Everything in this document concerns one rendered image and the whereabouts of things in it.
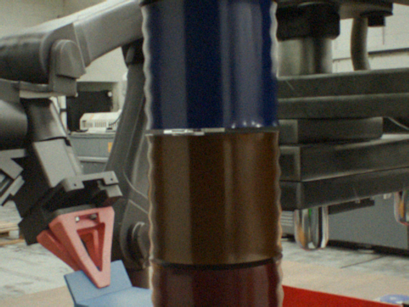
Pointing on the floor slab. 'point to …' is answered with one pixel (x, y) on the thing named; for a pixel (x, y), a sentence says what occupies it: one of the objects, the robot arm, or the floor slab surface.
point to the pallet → (8, 232)
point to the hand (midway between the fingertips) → (99, 280)
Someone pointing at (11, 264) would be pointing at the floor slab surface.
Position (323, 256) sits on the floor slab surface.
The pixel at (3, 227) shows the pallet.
